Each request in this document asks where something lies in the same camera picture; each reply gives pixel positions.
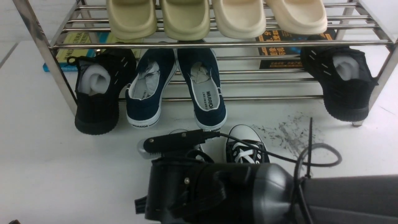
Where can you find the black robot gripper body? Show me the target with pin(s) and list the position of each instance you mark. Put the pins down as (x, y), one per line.
(189, 191)

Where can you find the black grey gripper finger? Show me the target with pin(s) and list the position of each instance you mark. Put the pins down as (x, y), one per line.
(176, 145)

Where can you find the black lace-up sneaker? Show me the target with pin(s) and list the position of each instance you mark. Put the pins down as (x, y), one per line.
(197, 147)
(236, 152)

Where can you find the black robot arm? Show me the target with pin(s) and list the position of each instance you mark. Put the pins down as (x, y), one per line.
(281, 198)

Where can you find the stainless steel shoe rack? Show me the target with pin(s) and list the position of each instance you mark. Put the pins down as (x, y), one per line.
(79, 13)

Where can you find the navy canvas shoe left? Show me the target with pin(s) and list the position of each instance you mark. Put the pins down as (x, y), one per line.
(144, 92)

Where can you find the navy canvas shoe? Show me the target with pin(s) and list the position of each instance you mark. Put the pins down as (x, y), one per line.
(199, 68)
(144, 92)

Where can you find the black knit sneaker left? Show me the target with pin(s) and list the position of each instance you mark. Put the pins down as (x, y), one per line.
(98, 86)

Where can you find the black knit sneaker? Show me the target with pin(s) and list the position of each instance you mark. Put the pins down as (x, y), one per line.
(345, 79)
(98, 86)

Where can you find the navy canvas shoe right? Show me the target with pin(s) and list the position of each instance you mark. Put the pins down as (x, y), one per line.
(199, 68)

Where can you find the yellow green book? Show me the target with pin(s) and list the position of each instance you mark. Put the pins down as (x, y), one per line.
(83, 38)

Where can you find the olive green slipper left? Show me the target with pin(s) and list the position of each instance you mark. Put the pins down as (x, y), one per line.
(131, 19)

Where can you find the olive green slipper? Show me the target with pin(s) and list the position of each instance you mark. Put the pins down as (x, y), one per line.
(186, 20)
(131, 19)

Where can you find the olive green slipper right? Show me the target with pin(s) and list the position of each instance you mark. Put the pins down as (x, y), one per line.
(186, 20)

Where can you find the cream slipper left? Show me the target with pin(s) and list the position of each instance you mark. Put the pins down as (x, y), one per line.
(240, 19)

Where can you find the cream slipper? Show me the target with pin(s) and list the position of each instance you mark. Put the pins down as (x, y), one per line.
(240, 19)
(304, 17)

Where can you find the dark object bottom left corner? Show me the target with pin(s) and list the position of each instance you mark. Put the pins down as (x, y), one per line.
(15, 222)

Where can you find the black orange book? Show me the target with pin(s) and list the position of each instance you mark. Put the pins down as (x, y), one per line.
(280, 35)

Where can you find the cream slipper right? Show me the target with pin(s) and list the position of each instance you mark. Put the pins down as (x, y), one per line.
(304, 17)

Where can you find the black knit sneaker right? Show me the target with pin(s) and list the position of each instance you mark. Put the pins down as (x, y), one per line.
(345, 79)

